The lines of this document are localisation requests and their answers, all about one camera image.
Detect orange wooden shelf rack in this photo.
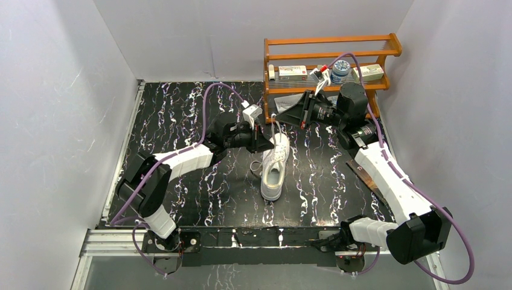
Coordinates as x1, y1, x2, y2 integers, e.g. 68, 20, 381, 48
263, 33, 402, 123

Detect white box on left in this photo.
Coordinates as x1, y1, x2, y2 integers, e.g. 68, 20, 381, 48
278, 65, 309, 81

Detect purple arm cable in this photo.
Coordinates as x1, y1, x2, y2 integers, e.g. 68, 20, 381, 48
327, 52, 476, 285
110, 82, 251, 277

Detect dark book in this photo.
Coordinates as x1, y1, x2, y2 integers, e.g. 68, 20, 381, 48
346, 159, 388, 205

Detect blue white round jar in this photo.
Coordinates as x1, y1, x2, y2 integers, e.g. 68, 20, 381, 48
330, 60, 351, 84

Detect white box on right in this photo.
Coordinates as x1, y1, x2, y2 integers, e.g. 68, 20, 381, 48
351, 63, 384, 83

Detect white flat packet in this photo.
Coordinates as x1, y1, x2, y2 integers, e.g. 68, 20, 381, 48
274, 94, 302, 113

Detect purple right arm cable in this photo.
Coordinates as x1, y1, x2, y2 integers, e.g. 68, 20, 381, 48
327, 52, 476, 285

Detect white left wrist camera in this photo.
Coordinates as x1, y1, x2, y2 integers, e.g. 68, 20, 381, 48
242, 104, 263, 129

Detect white box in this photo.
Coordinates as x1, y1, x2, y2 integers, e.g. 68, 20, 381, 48
351, 63, 384, 83
278, 65, 309, 81

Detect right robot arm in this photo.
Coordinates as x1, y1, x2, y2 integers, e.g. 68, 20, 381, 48
276, 83, 452, 265

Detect white shoelace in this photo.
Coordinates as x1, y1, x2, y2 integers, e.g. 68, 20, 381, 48
249, 113, 283, 175

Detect white sneaker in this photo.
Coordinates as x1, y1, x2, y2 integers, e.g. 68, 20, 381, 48
261, 133, 290, 201

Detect aluminium rail frame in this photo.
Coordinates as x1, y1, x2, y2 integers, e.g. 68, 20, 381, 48
72, 227, 447, 289

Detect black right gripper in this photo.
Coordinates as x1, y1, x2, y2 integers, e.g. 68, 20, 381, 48
275, 89, 347, 129

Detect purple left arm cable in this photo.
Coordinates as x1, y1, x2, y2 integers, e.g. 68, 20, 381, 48
110, 82, 251, 277

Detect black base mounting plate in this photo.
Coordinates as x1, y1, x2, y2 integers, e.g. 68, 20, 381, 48
142, 226, 379, 277

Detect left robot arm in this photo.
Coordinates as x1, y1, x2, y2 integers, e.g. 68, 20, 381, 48
115, 113, 274, 251

